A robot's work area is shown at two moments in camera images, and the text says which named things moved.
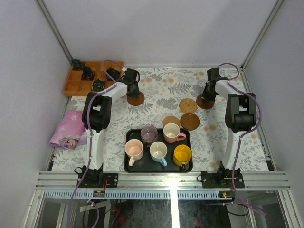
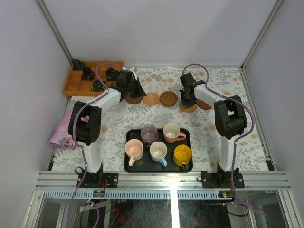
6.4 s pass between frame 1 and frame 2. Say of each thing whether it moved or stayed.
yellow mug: stayed
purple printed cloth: stayed
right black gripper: moved
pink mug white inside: stayed
